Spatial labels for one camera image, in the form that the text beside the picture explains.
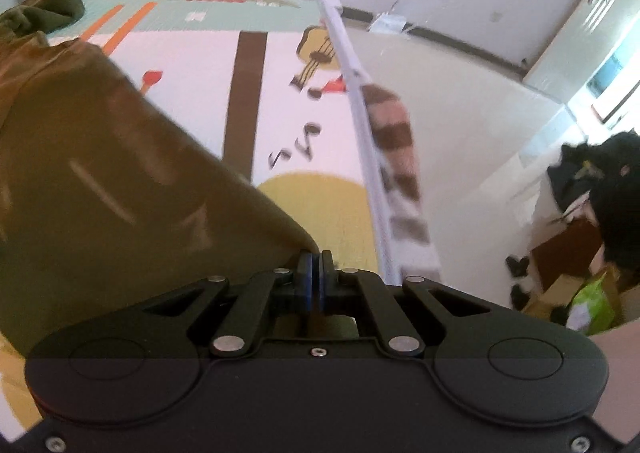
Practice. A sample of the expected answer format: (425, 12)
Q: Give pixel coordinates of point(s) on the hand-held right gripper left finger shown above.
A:
(306, 283)

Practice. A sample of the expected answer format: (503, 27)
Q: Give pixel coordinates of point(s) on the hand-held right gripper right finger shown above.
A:
(325, 283)

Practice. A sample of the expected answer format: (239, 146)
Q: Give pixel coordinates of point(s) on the olive green garment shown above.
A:
(110, 173)

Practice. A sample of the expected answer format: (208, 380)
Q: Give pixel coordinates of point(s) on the pile of black clothes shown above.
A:
(610, 183)

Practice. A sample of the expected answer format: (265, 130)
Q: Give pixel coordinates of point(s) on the printed play mat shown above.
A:
(290, 123)

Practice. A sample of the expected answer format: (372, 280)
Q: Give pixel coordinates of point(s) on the black shoe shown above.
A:
(520, 295)
(517, 265)

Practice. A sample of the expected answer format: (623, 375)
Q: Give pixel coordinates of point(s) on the white power strip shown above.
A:
(387, 24)

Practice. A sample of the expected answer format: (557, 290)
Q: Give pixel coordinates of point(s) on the green plastic bag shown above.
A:
(595, 308)

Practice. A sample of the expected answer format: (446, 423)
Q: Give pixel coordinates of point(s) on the white door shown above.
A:
(590, 23)

